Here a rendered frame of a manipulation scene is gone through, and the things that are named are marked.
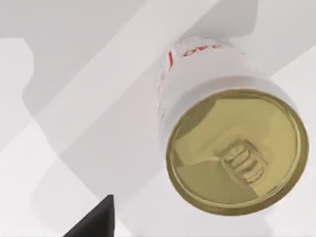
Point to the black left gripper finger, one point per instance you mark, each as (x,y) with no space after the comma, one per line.
(100,219)

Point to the white can with gold lid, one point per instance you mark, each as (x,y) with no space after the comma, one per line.
(222,138)

